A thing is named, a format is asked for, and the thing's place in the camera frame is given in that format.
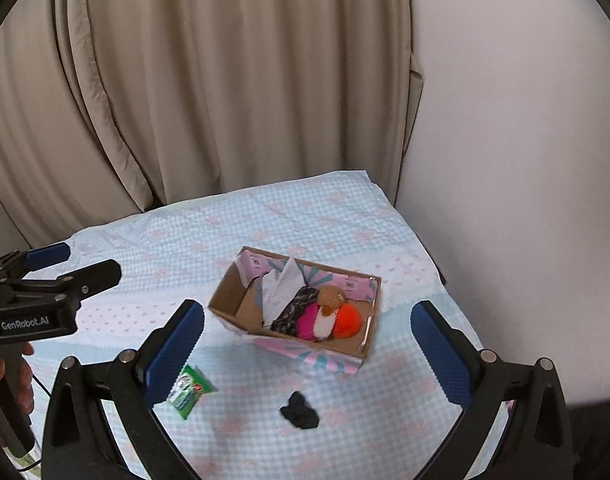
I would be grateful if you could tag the black fabric piece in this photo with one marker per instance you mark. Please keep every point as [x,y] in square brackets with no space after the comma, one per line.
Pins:
[299,413]

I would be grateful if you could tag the brown plush toy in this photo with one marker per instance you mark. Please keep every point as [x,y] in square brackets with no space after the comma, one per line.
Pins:
[330,299]

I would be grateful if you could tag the magenta fuzzy pompom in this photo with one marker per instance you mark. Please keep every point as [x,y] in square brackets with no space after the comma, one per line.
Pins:
[305,323]

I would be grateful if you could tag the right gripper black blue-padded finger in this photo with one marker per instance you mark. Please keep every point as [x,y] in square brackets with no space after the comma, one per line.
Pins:
[536,442]
[78,442]

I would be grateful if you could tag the beige curtain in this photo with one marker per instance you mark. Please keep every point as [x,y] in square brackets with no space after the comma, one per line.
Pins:
[114,107]

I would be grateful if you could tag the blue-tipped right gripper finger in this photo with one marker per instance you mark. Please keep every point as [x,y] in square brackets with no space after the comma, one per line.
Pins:
[21,262]

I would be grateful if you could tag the green snack packet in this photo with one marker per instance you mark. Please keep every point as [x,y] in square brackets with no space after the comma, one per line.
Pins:
[189,387]

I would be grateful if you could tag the person's left hand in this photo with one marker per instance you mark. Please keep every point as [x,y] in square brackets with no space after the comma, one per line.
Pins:
[22,384]

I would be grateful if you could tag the pink striped cardboard box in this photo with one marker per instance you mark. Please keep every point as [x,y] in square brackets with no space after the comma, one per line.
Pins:
[234,304]

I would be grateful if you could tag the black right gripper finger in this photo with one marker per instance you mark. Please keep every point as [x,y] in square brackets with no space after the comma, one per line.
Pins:
[73,286]

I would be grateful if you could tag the dark patterned fabric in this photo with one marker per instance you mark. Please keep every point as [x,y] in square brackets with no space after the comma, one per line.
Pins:
[285,322]

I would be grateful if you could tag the light blue checkered blanket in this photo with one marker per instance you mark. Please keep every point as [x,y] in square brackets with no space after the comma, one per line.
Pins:
[384,422]

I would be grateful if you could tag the white grey sock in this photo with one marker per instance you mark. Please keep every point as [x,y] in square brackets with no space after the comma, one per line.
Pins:
[276,289]

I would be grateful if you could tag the orange fuzzy pompom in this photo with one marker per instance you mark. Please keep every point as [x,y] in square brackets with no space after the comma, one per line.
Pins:
[347,323]

